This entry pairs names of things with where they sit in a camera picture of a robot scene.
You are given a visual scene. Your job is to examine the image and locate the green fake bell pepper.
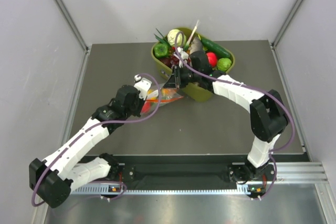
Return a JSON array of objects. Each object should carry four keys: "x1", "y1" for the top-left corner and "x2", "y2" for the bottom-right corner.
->
[{"x1": 153, "y1": 43, "x2": 169, "y2": 58}]

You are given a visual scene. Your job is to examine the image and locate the red fake tomato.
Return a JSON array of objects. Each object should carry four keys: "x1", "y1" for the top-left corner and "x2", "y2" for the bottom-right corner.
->
[{"x1": 141, "y1": 101, "x2": 152, "y2": 114}]

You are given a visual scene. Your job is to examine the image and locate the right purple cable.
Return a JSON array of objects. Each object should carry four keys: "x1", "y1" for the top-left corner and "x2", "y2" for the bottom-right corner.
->
[{"x1": 174, "y1": 31, "x2": 296, "y2": 201}]

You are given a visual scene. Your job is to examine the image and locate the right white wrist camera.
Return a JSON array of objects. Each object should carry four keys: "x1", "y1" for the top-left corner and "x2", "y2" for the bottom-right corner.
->
[{"x1": 175, "y1": 47, "x2": 188, "y2": 68}]

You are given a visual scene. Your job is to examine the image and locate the purple cable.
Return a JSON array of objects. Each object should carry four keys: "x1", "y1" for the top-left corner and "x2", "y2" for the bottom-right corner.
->
[
  {"x1": 174, "y1": 31, "x2": 296, "y2": 201},
  {"x1": 30, "y1": 73, "x2": 161, "y2": 207}
]

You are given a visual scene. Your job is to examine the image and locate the orange green fake mango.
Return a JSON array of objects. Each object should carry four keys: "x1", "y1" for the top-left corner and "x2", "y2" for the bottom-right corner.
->
[{"x1": 161, "y1": 88, "x2": 176, "y2": 97}]

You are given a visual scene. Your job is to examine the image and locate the dark green fake cucumber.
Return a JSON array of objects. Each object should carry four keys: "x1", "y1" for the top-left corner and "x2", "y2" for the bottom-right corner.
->
[{"x1": 201, "y1": 37, "x2": 231, "y2": 59}]

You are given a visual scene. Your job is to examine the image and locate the grey slotted cable duct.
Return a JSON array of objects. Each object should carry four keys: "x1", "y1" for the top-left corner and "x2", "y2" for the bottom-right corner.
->
[{"x1": 71, "y1": 183, "x2": 263, "y2": 196}]

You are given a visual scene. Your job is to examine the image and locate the light green fake fruit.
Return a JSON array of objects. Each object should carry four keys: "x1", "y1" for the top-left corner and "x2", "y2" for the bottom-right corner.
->
[{"x1": 216, "y1": 58, "x2": 232, "y2": 72}]

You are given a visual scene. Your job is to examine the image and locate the red fake apple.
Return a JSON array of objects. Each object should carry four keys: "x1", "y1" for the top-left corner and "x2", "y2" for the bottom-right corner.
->
[{"x1": 206, "y1": 52, "x2": 217, "y2": 68}]

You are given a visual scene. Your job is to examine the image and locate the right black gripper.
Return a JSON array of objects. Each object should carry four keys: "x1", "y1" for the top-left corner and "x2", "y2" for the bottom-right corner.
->
[{"x1": 164, "y1": 64, "x2": 202, "y2": 89}]

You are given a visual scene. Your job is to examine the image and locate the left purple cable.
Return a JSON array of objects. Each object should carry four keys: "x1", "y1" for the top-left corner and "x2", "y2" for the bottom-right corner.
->
[{"x1": 30, "y1": 73, "x2": 161, "y2": 207}]

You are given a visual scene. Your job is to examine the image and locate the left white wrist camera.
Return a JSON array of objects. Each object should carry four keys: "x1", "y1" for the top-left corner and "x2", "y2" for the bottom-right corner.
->
[{"x1": 134, "y1": 74, "x2": 152, "y2": 101}]

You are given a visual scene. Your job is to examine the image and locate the pale green fake cabbage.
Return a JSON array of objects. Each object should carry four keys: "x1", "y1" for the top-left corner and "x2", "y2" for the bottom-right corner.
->
[{"x1": 167, "y1": 29, "x2": 187, "y2": 48}]

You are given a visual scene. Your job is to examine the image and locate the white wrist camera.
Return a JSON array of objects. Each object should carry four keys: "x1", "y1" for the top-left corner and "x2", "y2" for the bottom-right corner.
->
[
  {"x1": 134, "y1": 74, "x2": 152, "y2": 101},
  {"x1": 175, "y1": 47, "x2": 188, "y2": 68}
]

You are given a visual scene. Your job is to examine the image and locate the purple fake grapes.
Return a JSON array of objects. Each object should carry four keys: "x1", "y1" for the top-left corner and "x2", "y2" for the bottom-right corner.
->
[{"x1": 169, "y1": 54, "x2": 180, "y2": 68}]

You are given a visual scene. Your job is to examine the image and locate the grey fake fish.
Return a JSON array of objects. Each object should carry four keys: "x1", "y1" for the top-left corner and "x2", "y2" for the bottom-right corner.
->
[{"x1": 189, "y1": 37, "x2": 203, "y2": 54}]

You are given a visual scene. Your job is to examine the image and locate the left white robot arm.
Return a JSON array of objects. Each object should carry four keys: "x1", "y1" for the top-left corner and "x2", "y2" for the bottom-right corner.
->
[{"x1": 29, "y1": 79, "x2": 151, "y2": 208}]

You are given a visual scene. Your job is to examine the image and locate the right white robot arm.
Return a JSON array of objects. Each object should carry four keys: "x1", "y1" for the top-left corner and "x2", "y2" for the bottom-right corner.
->
[{"x1": 164, "y1": 47, "x2": 289, "y2": 180}]

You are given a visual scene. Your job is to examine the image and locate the clear zip top bag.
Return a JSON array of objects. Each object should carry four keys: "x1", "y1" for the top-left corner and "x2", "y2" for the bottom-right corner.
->
[{"x1": 141, "y1": 84, "x2": 184, "y2": 115}]

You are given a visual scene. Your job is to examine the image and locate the olive green plastic bin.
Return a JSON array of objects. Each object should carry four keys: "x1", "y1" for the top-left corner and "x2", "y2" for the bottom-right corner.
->
[{"x1": 151, "y1": 32, "x2": 235, "y2": 102}]

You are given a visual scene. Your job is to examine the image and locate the fake green onion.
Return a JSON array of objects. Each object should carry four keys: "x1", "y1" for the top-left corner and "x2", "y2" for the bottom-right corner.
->
[{"x1": 154, "y1": 29, "x2": 171, "y2": 47}]

